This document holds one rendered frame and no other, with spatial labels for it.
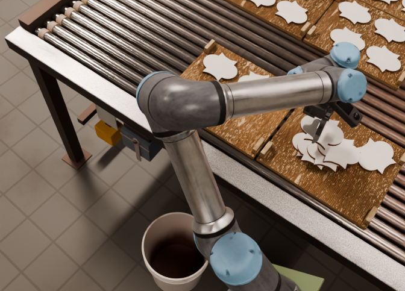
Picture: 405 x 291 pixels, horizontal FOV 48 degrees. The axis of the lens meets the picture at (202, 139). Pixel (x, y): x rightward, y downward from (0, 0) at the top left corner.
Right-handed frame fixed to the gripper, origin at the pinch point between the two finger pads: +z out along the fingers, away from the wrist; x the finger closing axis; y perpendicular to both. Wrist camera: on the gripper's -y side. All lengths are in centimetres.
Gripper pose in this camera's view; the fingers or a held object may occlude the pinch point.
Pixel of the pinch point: (322, 130)
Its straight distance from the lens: 150.0
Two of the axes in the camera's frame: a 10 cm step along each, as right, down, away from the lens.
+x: -5.0, 7.2, -4.7
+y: -8.6, -4.3, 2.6
